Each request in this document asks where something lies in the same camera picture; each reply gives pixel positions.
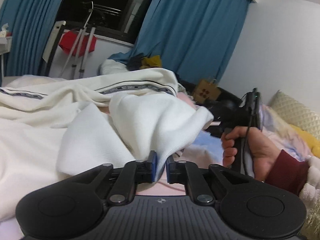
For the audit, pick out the dark navy garment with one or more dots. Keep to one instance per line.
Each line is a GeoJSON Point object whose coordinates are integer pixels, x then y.
{"type": "Point", "coordinates": [135, 62]}

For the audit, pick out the person's right hand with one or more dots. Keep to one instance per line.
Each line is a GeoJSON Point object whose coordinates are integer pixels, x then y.
{"type": "Point", "coordinates": [264, 151]}

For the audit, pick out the blue curtain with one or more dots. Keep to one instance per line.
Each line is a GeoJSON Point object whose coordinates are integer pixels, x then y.
{"type": "Point", "coordinates": [194, 38]}
{"type": "Point", "coordinates": [30, 22]}

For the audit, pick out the black bag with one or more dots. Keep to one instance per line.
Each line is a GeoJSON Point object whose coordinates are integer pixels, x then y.
{"type": "Point", "coordinates": [226, 101]}

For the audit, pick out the cream quilted pillow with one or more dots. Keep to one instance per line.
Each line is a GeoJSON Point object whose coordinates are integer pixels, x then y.
{"type": "Point", "coordinates": [295, 113]}

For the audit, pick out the brown cardboard box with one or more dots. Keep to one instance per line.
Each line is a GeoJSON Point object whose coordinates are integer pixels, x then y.
{"type": "Point", "coordinates": [206, 89]}

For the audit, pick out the blue curtain right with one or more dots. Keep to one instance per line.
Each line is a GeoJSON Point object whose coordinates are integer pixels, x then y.
{"type": "Point", "coordinates": [194, 38]}

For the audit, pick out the dark red right sleeve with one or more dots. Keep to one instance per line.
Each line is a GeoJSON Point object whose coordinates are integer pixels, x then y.
{"type": "Point", "coordinates": [288, 173]}

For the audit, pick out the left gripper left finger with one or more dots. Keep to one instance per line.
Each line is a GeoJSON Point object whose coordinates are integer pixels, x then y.
{"type": "Point", "coordinates": [118, 186]}

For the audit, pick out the yellow cloth by pillow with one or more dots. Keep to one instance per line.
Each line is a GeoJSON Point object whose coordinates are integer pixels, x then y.
{"type": "Point", "coordinates": [312, 142]}

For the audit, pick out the dark window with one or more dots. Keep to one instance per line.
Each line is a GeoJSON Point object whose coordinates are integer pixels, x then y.
{"type": "Point", "coordinates": [117, 19]}

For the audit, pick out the white knit sweater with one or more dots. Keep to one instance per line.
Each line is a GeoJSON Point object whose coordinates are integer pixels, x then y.
{"type": "Point", "coordinates": [63, 128]}

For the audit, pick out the pink blue bed sheet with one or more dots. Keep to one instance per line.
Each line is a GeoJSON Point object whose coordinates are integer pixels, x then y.
{"type": "Point", "coordinates": [206, 148]}

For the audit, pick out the white bundled clothes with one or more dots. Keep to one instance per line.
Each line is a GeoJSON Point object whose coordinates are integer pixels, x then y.
{"type": "Point", "coordinates": [111, 67]}

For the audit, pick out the yellow garment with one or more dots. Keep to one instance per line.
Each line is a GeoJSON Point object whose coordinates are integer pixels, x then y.
{"type": "Point", "coordinates": [151, 62]}

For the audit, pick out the white drying rack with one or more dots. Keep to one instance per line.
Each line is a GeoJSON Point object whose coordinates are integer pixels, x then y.
{"type": "Point", "coordinates": [55, 38]}

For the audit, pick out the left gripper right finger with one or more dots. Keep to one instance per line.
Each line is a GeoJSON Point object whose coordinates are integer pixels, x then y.
{"type": "Point", "coordinates": [205, 186]}

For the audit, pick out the white desk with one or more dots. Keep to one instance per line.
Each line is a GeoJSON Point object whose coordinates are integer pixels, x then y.
{"type": "Point", "coordinates": [5, 45]}

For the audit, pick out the blue curtain left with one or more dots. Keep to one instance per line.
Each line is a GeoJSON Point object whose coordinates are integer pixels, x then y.
{"type": "Point", "coordinates": [30, 22]}

